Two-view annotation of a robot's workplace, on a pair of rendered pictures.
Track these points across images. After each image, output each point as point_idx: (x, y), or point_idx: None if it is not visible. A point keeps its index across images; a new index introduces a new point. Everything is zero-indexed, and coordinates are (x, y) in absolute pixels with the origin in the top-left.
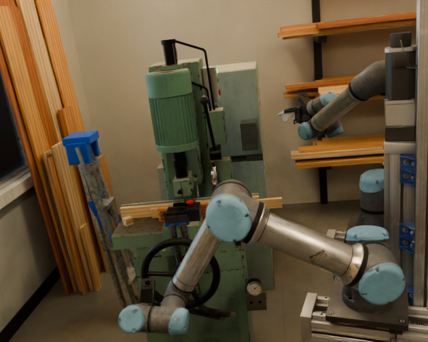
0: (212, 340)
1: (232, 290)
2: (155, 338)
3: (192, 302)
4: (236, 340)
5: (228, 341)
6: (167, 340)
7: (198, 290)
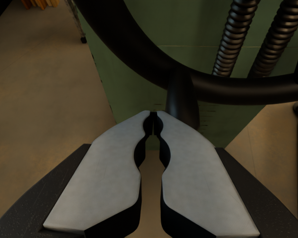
0: (207, 106)
1: None
2: (120, 98)
3: (282, 91)
4: (242, 109)
5: (230, 108)
6: (138, 102)
7: (291, 35)
